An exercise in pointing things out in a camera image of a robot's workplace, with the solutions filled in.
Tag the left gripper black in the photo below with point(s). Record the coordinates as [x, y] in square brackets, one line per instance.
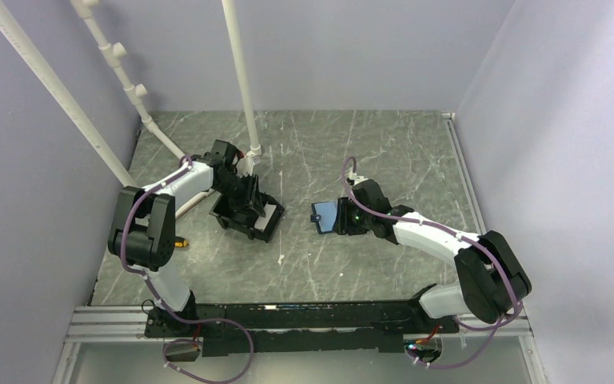
[252, 197]

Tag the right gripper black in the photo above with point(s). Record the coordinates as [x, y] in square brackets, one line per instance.
[344, 225]

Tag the blue leather card holder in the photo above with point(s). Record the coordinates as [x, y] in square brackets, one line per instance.
[324, 216]

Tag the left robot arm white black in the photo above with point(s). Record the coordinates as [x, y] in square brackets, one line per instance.
[143, 231]

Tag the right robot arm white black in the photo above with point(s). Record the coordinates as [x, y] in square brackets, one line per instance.
[491, 283]

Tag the black card tray box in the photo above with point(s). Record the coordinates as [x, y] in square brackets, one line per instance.
[255, 226]

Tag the yellow black screwdriver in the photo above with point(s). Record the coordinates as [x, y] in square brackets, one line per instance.
[181, 242]

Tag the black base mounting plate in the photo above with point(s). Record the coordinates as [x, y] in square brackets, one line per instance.
[309, 326]

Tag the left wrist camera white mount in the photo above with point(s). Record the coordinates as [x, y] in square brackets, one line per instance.
[245, 163]

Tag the aluminium extrusion rail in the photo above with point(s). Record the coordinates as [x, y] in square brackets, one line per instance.
[128, 324]

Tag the white PVC pipe frame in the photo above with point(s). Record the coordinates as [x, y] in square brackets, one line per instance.
[54, 78]

